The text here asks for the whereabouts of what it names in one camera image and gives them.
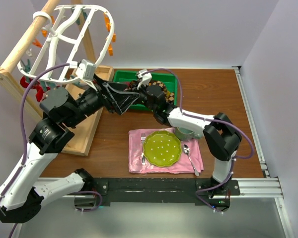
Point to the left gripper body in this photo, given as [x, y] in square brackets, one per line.
[90, 102]

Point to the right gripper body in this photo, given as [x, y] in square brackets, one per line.
[151, 107]

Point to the brown argyle sock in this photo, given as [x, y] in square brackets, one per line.
[169, 96]
[132, 86]

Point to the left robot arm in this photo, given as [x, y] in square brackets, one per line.
[20, 199]

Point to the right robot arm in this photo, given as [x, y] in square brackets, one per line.
[222, 137]

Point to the wooden hanger stand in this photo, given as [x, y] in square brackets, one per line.
[84, 133]

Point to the white round sock hanger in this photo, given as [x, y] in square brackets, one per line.
[67, 16]

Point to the green plastic tray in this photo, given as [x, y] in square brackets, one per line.
[122, 76]

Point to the silver fork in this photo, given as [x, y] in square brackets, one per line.
[143, 138]

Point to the teal ceramic mug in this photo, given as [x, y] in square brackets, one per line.
[185, 134]

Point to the green scalloped plate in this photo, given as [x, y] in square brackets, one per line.
[162, 148]

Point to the red patterned sock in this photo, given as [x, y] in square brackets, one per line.
[39, 87]

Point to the silver spoon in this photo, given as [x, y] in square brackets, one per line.
[186, 151]

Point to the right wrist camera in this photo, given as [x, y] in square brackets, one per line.
[144, 78]

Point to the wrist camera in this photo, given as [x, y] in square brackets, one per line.
[84, 75]
[144, 78]

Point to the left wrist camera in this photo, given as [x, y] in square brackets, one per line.
[84, 75]

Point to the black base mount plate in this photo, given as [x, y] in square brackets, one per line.
[158, 190]

